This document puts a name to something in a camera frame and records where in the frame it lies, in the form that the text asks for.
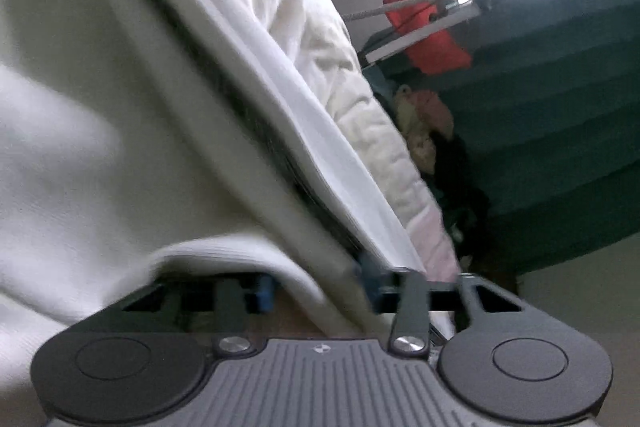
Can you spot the teal window curtain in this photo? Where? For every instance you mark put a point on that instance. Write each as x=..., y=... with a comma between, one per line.
x=550, y=132

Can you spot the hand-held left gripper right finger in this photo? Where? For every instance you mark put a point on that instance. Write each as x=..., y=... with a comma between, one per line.
x=371, y=282

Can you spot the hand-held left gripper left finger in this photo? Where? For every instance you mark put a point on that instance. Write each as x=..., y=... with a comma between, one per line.
x=264, y=294

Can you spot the floral plush cloth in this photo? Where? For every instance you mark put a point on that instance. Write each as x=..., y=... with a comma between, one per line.
x=420, y=149

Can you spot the white sweatpants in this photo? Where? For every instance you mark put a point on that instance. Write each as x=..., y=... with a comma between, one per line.
x=115, y=132

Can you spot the pile of dark clothes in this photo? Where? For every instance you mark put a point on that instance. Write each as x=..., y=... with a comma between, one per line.
x=465, y=197

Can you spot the small pink cloth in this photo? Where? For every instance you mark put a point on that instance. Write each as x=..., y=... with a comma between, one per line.
x=430, y=109

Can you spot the garment steamer stand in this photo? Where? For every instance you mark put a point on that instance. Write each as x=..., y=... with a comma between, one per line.
x=440, y=4

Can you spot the red cloth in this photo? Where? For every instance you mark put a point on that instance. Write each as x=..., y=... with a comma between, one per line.
x=435, y=42

